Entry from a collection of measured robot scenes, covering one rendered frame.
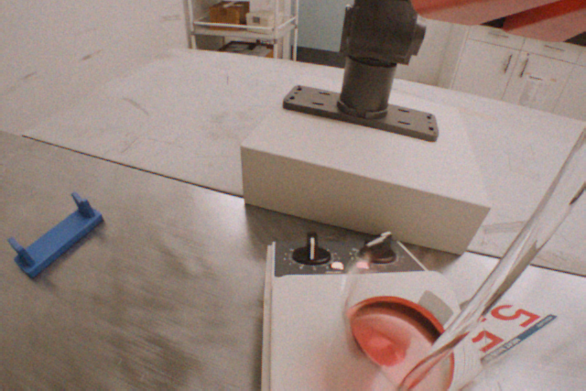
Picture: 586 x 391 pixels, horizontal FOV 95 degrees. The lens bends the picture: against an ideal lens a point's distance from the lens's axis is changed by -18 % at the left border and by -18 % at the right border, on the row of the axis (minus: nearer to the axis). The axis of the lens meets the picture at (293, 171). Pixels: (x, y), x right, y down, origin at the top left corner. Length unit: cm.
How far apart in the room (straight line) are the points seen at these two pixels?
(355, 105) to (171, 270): 27
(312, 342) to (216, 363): 11
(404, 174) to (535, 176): 30
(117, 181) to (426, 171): 37
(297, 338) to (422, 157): 25
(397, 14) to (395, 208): 20
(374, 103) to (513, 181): 26
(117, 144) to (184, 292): 29
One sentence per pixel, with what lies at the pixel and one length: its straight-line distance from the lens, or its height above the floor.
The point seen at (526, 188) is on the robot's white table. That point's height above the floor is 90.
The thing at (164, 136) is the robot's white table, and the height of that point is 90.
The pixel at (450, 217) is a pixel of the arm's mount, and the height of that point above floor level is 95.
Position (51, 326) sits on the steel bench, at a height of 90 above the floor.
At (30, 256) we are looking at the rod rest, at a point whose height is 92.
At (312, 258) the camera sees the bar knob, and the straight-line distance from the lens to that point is 26.
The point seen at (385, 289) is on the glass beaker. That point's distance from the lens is 17.
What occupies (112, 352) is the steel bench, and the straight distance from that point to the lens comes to 31.
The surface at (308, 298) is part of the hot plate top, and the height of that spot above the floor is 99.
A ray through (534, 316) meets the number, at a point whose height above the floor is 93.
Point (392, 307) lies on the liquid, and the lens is 17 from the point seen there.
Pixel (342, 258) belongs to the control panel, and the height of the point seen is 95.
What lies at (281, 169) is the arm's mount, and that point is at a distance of 33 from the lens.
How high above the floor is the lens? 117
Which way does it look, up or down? 38 degrees down
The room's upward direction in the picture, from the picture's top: 3 degrees clockwise
